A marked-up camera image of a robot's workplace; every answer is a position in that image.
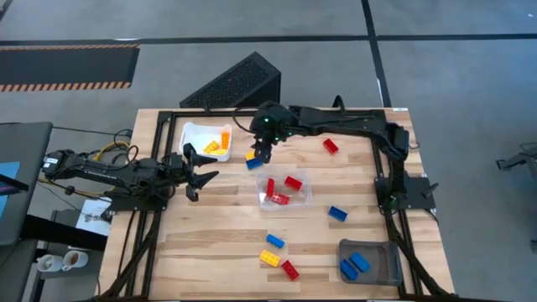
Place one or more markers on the clear plastic bin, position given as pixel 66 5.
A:
pixel 302 201

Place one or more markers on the black stand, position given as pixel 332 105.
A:
pixel 520 159

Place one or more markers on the white plastic bin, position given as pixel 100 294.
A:
pixel 195 134

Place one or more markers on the red toy block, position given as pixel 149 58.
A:
pixel 290 270
pixel 330 146
pixel 293 183
pixel 279 198
pixel 270 188

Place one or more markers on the white mug with coffee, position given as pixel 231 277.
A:
pixel 74 260

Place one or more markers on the black hazard-striped floor mat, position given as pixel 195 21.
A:
pixel 63 67

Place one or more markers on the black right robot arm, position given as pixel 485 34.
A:
pixel 344 121

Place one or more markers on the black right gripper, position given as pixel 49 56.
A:
pixel 270 123

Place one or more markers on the blue-screen tablet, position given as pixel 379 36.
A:
pixel 8 168

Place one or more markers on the black side table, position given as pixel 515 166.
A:
pixel 58 232

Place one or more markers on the grey translucent bin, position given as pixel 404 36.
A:
pixel 384 256

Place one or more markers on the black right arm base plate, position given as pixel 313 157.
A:
pixel 419 201

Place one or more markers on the dark grey desk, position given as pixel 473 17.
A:
pixel 25 142

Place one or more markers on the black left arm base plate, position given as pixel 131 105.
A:
pixel 126 204

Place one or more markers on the blue toy block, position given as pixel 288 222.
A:
pixel 360 261
pixel 253 164
pixel 337 214
pixel 275 241
pixel 348 269

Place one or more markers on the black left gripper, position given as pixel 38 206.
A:
pixel 179 170

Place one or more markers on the black mesh computer tower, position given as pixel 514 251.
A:
pixel 235 84

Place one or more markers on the orange toy block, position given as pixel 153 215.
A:
pixel 225 141

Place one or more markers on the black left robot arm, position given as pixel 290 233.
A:
pixel 96 168

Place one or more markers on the white printed paper sheet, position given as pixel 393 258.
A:
pixel 94 218

